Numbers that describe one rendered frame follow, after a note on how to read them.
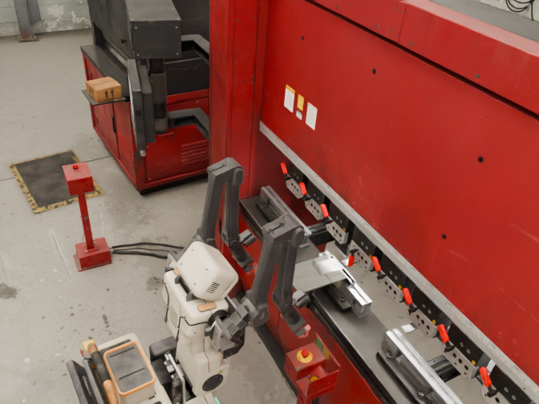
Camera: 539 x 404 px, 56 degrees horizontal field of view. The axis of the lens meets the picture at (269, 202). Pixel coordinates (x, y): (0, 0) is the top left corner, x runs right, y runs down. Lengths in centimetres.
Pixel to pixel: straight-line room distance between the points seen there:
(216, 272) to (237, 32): 127
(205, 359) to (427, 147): 124
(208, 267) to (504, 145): 109
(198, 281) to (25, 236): 269
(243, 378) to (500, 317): 188
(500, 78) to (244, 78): 152
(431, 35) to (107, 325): 273
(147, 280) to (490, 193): 275
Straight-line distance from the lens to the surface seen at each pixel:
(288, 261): 186
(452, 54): 169
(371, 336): 246
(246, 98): 281
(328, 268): 253
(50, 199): 479
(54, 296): 390
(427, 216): 190
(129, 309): 369
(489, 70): 161
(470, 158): 171
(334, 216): 239
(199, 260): 197
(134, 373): 223
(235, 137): 289
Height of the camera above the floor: 270
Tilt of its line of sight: 36 degrees down
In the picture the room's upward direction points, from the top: 5 degrees clockwise
